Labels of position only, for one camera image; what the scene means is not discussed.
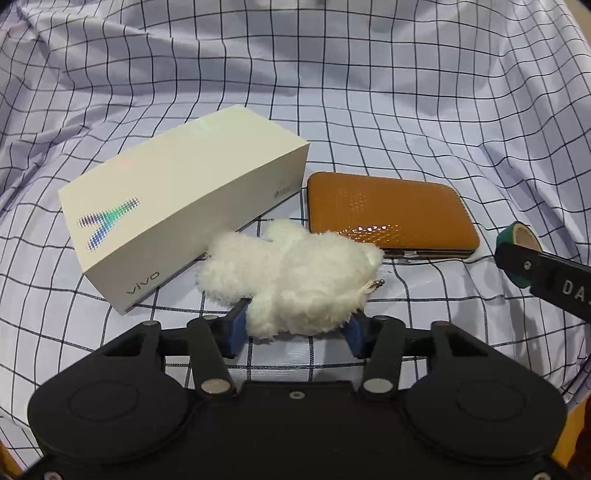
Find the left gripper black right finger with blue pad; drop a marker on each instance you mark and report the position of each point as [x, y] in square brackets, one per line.
[383, 342]

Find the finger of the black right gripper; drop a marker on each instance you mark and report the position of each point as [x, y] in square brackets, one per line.
[562, 283]

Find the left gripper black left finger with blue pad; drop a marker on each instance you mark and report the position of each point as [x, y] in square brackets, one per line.
[207, 341]

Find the white fluffy plush toy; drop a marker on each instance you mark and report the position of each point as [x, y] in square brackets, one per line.
[297, 282]

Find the green tape roll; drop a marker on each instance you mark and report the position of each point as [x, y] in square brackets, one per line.
[511, 242]

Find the brown leather wallet case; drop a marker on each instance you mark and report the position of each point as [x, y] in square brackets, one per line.
[405, 218]

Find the white vivo phone box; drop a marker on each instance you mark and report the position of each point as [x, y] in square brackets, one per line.
[142, 216]

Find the white black checkered cloth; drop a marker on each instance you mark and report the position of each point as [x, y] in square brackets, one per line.
[491, 98]

